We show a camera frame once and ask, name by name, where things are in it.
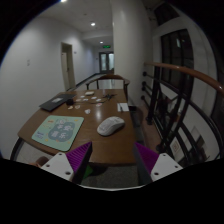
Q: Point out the small black round object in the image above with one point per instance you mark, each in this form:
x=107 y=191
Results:
x=70 y=102

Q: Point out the white side door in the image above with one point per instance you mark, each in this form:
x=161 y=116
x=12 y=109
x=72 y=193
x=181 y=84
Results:
x=65 y=70

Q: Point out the wooden chair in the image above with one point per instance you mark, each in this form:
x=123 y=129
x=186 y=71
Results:
x=110 y=81

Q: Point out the double glass door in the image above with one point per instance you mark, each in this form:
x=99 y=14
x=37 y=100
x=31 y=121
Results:
x=106 y=62

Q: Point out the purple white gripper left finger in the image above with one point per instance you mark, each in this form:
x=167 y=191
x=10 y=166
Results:
x=72 y=165

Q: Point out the green exit sign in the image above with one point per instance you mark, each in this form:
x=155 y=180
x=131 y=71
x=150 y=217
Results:
x=106 y=46

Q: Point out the wooden stair handrail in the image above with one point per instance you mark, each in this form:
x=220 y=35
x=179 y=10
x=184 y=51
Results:
x=194 y=73

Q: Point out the green patterned mouse pad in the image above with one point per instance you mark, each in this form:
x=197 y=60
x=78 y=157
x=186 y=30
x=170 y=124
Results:
x=58 y=132

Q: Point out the white crumpled paper piece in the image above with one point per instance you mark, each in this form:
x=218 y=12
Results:
x=87 y=111

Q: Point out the white notepad with pen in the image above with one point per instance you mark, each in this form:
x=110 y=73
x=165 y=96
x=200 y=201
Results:
x=122 y=107

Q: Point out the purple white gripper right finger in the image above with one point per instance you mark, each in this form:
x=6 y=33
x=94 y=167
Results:
x=152 y=166

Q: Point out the black laptop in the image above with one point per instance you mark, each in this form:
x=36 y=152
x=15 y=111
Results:
x=55 y=102

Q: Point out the white computer mouse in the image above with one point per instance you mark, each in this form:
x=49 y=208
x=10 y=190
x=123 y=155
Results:
x=110 y=125

